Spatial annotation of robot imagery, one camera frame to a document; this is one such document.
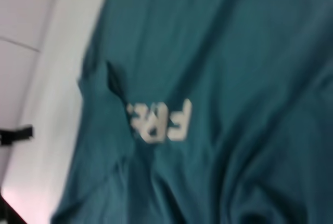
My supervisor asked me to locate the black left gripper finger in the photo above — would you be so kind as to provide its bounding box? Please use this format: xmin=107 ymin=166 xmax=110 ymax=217
xmin=0 ymin=124 xmax=35 ymax=146

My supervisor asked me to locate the teal t-shirt with FREE print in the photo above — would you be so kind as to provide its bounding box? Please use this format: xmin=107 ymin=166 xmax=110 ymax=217
xmin=50 ymin=0 xmax=333 ymax=224

